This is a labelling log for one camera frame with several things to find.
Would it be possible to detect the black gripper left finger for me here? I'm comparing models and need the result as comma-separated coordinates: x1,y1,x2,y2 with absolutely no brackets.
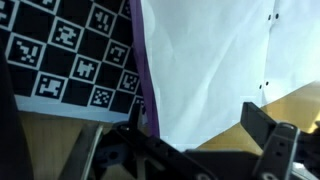
58,121,214,180

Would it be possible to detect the black cloth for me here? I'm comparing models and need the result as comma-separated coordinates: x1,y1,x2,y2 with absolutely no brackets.
0,46,34,180

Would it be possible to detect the checkerboard marker sheet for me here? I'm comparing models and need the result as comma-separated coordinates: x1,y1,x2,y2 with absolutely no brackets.
0,0,143,122

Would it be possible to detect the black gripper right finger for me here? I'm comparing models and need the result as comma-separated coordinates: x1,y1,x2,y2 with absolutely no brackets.
240,102,320,180

